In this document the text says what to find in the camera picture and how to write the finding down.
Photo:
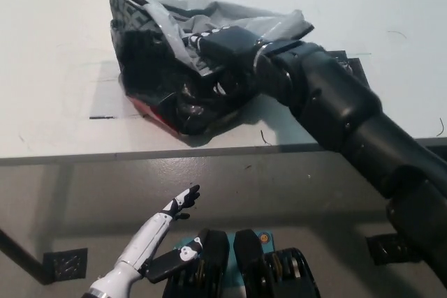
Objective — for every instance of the thin black tape strip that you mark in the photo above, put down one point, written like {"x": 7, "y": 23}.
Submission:
{"x": 101, "y": 117}

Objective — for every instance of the teal router box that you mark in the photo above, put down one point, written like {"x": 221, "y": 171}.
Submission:
{"x": 265, "y": 242}

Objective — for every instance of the black tape patch on table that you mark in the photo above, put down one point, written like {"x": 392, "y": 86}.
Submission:
{"x": 358, "y": 71}

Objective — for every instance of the reddish brown flat piece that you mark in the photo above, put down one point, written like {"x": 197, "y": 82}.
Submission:
{"x": 157, "y": 120}

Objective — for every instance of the black floor tape patch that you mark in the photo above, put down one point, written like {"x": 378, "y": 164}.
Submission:
{"x": 380, "y": 249}
{"x": 66, "y": 264}

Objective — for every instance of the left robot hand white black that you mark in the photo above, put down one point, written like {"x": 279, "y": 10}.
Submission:
{"x": 143, "y": 242}

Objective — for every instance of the right black robot body block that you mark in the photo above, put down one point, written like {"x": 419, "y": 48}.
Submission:
{"x": 249, "y": 259}

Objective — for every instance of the black grey plastic bag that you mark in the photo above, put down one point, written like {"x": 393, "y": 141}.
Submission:
{"x": 146, "y": 78}

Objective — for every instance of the left black robot body block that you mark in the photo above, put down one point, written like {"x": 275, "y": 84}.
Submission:
{"x": 216, "y": 252}

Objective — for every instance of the black robot body block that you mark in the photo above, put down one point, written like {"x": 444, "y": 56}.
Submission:
{"x": 216, "y": 252}
{"x": 249, "y": 259}

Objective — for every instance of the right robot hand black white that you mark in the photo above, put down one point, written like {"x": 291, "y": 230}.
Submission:
{"x": 230, "y": 45}

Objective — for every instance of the black table leg bar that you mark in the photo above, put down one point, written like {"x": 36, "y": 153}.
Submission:
{"x": 21, "y": 251}

